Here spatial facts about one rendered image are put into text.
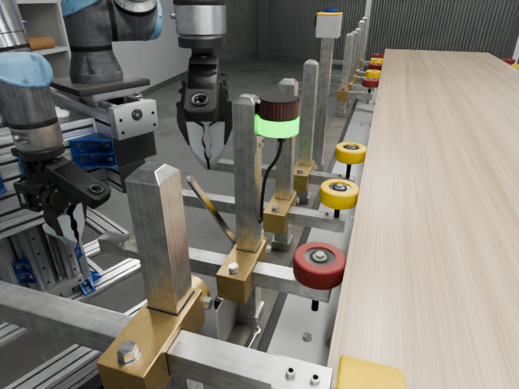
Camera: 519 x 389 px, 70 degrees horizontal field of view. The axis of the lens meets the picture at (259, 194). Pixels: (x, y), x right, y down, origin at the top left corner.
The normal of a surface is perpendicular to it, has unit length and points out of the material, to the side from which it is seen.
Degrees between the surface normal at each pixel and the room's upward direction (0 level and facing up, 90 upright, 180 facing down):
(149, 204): 90
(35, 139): 90
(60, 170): 29
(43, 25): 90
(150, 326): 0
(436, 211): 0
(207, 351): 0
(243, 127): 90
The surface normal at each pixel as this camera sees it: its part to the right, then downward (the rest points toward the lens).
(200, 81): 0.03, -0.52
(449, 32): -0.66, 0.35
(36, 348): 0.00, -0.88
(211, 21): 0.48, 0.40
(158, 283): -0.31, 0.44
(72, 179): 0.45, -0.70
